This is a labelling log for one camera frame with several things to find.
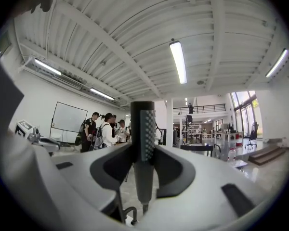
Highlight white long table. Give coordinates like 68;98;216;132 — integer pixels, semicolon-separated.
201;130;244;143

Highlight white whiteboard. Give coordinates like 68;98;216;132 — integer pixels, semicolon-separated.
50;101;88;133

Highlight clear plastic water bottle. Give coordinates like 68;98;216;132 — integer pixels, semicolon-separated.
227;147;237;166

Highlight black office chair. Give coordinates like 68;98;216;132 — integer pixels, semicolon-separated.
245;121;260;150

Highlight long ceiling light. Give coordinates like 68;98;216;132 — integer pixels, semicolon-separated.
89;87;115;101
169;39;188;85
34;58;62;77
265;48;289;78

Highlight black balcony railing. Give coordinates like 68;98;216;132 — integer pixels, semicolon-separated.
172;103;226;116

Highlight black table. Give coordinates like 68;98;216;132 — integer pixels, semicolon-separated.
180;144;214;157

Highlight large window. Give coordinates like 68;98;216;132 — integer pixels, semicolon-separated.
230;90;263;136

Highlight wooden steps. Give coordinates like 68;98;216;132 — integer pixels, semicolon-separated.
248;144;289;166

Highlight white pillar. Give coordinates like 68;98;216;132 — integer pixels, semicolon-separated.
165;98;174;147

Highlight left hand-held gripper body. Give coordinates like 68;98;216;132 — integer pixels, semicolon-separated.
14;119;61;156

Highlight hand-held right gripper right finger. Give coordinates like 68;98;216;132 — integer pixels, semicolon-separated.
144;143;268;231

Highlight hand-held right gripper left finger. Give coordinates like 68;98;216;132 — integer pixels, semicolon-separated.
50;142;133;213

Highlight black handheld shower head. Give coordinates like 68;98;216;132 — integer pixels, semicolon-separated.
130;101;158;214

